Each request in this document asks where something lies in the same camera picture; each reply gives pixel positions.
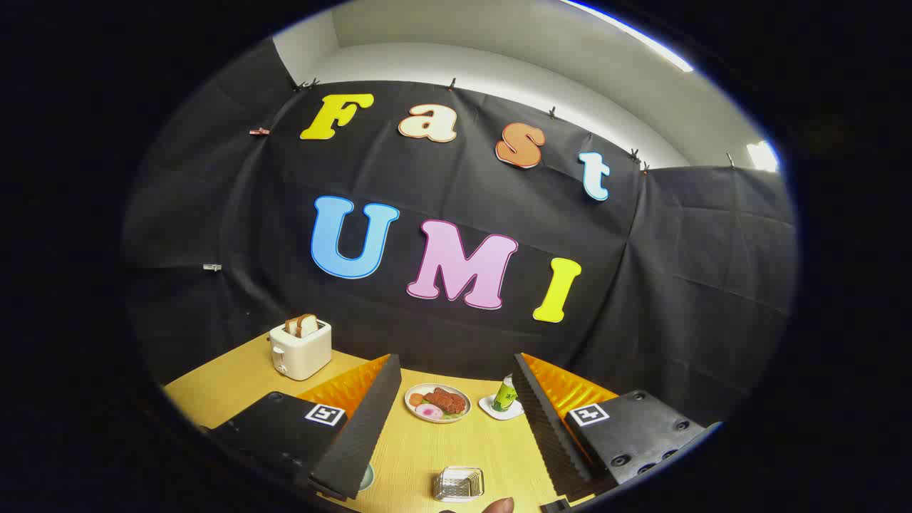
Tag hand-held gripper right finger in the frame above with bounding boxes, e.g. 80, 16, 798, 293
512, 353, 724, 503

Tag white oval food plate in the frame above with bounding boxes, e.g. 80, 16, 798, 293
404, 383, 472, 424

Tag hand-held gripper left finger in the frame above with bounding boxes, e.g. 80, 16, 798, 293
196, 354, 403, 502

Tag brown meat pieces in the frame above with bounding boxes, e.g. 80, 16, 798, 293
425, 387, 467, 415

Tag green label drink bottle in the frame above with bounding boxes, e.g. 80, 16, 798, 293
492, 374, 519, 413

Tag metal wire basket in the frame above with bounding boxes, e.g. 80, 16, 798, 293
433, 466, 485, 503

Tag white toaster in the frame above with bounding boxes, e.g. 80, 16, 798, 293
269, 319, 333, 381

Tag white square saucer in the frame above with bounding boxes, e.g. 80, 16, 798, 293
478, 394, 525, 421

